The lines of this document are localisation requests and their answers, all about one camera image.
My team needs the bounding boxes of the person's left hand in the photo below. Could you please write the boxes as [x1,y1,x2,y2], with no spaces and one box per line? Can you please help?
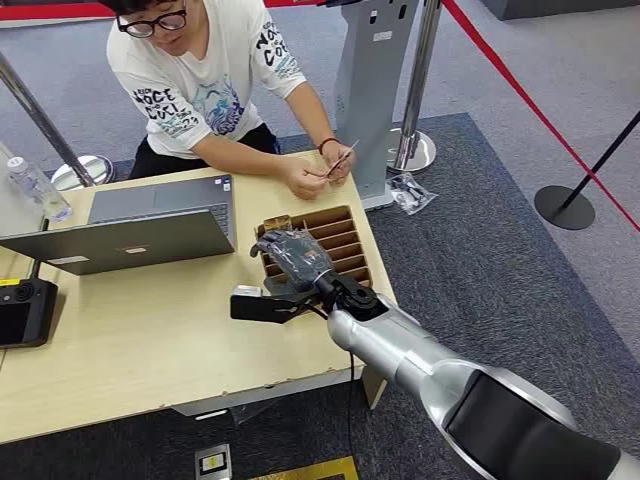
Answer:
[319,140,357,185]

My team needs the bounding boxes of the person's right hand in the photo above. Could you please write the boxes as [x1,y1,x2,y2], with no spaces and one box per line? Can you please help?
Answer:
[278,155,330,201]

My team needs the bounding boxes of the thin card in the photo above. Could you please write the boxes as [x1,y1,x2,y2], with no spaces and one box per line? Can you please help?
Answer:
[325,139,360,179]

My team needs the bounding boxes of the wooden slotted card holder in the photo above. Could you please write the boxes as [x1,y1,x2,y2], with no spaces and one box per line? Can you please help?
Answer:
[254,203,374,290]

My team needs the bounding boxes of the person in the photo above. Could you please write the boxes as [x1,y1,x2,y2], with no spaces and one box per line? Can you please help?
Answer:
[97,0,358,201]

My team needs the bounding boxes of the grey kiosk stand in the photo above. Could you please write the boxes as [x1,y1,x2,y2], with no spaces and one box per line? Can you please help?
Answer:
[319,0,421,212]

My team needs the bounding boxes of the clear plastic bag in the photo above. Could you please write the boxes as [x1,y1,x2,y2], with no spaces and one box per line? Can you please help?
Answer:
[387,172,439,217]

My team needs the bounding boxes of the chrome stanchion base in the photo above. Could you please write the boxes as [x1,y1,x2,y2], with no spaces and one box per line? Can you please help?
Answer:
[387,127,437,176]
[51,154,115,193]

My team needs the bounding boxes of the chrome stanchion pole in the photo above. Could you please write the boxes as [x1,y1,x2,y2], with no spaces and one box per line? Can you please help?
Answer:
[393,0,444,172]
[0,51,96,188]

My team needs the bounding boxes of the dark grey carpet mat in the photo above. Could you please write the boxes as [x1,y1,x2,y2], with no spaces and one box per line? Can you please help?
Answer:
[0,112,640,480]

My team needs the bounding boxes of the grey laptop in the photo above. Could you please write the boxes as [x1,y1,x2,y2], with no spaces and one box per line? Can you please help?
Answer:
[0,174,238,277]

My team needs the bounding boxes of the light wooden desk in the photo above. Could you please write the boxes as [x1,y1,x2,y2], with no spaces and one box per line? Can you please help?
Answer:
[0,148,399,445]

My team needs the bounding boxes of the black-rimmed glasses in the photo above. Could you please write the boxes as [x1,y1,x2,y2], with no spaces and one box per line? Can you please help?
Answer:
[115,1,188,40]

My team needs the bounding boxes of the red barrier belt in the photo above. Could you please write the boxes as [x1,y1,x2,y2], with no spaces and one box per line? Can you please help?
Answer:
[0,0,321,22]
[442,0,640,234]

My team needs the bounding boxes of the black round stanchion base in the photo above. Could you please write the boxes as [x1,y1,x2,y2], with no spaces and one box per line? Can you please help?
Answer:
[534,185,596,232]

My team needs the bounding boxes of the yellow floor tape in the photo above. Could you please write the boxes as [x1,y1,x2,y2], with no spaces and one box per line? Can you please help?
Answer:
[248,455,360,480]

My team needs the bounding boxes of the small floor label plate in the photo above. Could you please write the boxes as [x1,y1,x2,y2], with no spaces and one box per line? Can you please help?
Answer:
[194,443,233,480]

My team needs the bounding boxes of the black stanchion pole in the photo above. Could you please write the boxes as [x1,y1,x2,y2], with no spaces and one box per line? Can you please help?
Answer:
[559,109,640,211]

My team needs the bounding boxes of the clear plastic water bottle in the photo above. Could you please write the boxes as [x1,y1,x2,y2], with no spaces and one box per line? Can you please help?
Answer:
[5,156,72,223]

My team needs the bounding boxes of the black remote controller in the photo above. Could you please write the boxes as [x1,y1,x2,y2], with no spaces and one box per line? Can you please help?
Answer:
[0,218,60,350]

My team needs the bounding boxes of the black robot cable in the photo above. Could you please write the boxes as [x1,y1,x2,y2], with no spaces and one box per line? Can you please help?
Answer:
[345,351,358,480]

